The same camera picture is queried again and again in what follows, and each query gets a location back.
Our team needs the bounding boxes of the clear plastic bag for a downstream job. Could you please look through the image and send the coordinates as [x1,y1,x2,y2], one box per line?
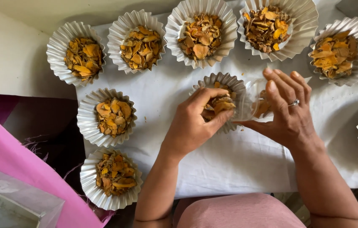
[237,76,313,123]

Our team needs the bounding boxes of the translucent plastic packet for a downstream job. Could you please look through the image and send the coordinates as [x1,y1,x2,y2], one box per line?
[0,166,66,228]

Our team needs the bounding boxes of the pink sheet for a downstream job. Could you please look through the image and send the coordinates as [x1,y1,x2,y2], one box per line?
[0,101,116,228]

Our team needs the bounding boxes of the person's right hand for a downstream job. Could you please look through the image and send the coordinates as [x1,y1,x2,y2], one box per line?
[234,67,324,153]

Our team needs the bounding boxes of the dried turmeric slices heap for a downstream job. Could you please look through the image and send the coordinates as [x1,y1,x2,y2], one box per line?
[202,81,237,121]

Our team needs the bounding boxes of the fluted silver foil cup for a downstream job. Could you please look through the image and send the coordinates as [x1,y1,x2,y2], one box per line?
[189,72,248,134]

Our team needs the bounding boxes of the person's left hand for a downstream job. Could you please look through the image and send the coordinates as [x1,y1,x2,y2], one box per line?
[161,87,235,161]

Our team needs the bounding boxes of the bagged dried turmeric slices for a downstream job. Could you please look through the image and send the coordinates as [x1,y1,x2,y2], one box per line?
[253,90,272,119]

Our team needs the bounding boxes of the dark maroon cloth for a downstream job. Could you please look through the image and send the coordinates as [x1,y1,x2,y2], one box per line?
[0,93,86,194]

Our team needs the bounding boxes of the white table cloth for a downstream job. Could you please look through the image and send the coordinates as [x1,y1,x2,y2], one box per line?
[76,0,358,199]

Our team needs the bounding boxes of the row of filled foil cups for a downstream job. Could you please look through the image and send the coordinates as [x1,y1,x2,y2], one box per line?
[46,0,358,211]

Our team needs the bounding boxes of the person's pink garment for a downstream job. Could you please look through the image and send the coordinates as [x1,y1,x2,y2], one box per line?
[173,193,307,228]

